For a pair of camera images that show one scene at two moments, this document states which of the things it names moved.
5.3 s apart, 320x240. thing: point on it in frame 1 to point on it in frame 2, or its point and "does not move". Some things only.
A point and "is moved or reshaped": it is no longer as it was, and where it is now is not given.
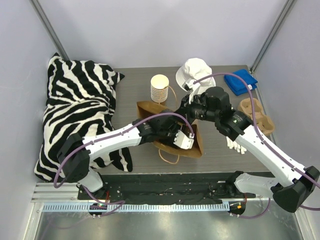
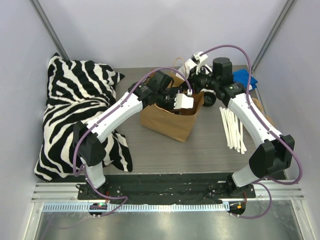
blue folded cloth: (236, 86) does not move
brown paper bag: (145, 109) is moved or reshaped
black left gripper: (169, 132) to (171, 105)
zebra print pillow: (81, 98) does not move
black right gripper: (186, 105) to (196, 78)
